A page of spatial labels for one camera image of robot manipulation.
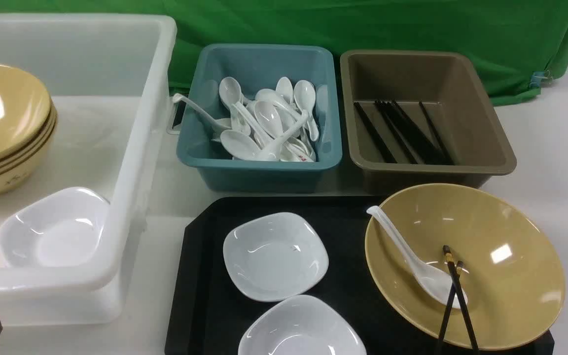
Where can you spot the white spoon pile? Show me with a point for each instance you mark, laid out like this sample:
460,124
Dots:
265,129

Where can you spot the black chopstick with gold band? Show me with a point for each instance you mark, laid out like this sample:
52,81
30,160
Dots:
457,287

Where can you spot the middle stacked tan bowl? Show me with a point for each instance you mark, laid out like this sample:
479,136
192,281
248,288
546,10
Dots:
35,143

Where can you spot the green backdrop cloth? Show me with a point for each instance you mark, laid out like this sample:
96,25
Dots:
509,42

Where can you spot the brown plastic bin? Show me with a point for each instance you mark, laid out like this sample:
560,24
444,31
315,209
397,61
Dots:
453,94

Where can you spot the white square dish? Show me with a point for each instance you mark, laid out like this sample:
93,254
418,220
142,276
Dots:
60,230
301,325
274,257

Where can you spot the large white plastic tub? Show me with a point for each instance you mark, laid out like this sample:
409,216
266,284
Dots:
108,78

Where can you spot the teal plastic bin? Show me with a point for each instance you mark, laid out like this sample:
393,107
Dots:
256,66

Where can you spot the black serving tray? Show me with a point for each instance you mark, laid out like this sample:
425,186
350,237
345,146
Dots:
209,315

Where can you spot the tan noodle bowl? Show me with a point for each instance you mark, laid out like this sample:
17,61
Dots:
513,281

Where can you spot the white square dish in tub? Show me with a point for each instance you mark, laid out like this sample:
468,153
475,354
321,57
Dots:
60,230

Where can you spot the white soup spoon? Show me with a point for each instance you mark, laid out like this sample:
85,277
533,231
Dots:
436,283

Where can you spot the black chopsticks bundle in bin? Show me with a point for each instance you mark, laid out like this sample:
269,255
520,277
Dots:
406,133

